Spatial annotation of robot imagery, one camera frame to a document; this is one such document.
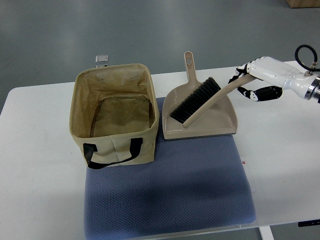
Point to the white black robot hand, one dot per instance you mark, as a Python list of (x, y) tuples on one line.
[(279, 75)]

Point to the beige hand broom black bristles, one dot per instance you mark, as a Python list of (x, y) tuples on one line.
[(205, 96)]

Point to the cardboard box corner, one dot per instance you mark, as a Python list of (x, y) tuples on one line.
[(303, 3)]

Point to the beige plastic dustpan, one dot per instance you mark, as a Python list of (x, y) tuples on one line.
[(220, 119)]

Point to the blue textured cushion mat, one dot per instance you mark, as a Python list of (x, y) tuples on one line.
[(192, 184)]

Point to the black table control panel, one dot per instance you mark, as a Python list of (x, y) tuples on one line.
[(309, 223)]

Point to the white table leg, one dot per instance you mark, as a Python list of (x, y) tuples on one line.
[(266, 233)]

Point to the small silver metal object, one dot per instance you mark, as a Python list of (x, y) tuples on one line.
[(102, 58)]

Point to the yellow canvas bag black handles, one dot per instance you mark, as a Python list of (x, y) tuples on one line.
[(114, 116)]

